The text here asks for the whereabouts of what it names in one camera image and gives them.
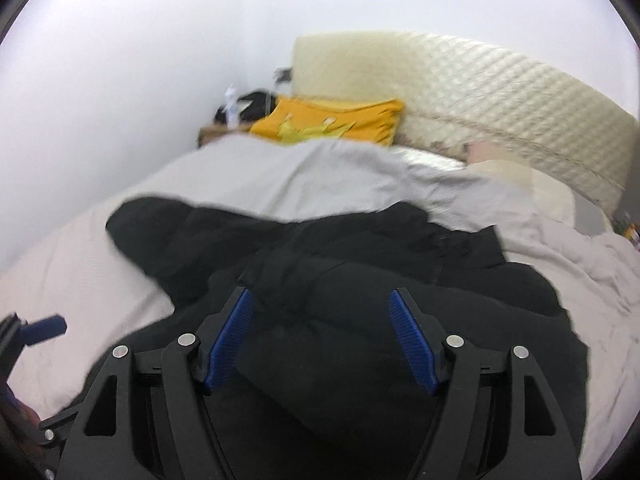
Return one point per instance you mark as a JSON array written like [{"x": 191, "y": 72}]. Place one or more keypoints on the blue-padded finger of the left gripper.
[{"x": 48, "y": 328}]

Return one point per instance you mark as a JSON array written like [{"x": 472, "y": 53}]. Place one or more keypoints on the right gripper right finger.
[{"x": 497, "y": 416}]

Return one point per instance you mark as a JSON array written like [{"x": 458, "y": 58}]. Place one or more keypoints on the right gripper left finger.
[{"x": 144, "y": 416}]

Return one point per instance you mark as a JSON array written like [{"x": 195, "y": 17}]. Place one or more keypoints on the black puffer jacket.
[{"x": 320, "y": 388}]

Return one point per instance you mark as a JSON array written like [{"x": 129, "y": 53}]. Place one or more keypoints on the light grey duvet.
[{"x": 77, "y": 272}]

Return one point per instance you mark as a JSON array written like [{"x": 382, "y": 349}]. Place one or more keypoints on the beige grey pillow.
[{"x": 553, "y": 198}]

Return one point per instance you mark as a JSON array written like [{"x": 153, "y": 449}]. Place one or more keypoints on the wooden nightstand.
[{"x": 211, "y": 132}]

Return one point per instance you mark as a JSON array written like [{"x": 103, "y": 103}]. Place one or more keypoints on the white spray bottle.
[{"x": 231, "y": 108}]

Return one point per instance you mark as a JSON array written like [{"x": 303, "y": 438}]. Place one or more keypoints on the black bag on nightstand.
[{"x": 252, "y": 106}]

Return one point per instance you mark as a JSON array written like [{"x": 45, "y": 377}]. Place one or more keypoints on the yellow cartoon pillow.
[{"x": 296, "y": 120}]

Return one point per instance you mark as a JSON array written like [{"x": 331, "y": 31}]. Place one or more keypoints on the cream quilted headboard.
[{"x": 456, "y": 92}]

